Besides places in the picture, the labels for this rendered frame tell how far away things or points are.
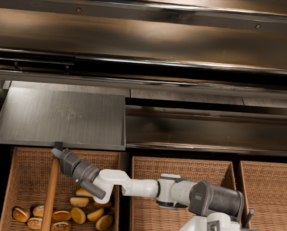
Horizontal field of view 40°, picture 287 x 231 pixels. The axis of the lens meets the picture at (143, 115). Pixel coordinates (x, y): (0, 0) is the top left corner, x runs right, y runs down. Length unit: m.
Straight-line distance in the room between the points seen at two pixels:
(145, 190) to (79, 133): 0.40
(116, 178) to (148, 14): 0.65
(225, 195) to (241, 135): 0.83
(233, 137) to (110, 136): 0.71
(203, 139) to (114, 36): 0.75
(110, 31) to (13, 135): 0.59
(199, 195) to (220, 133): 0.81
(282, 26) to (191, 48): 0.38
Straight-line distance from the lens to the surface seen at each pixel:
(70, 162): 1.53
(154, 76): 1.70
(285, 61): 1.85
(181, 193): 1.45
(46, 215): 1.43
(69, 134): 1.71
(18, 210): 2.14
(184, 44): 1.70
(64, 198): 2.23
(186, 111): 1.92
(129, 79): 1.60
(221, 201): 1.31
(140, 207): 2.21
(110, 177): 1.47
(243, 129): 2.10
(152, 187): 1.54
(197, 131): 2.04
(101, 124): 1.76
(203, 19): 1.65
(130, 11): 1.60
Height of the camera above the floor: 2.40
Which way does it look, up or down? 42 degrees down
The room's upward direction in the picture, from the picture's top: 9 degrees clockwise
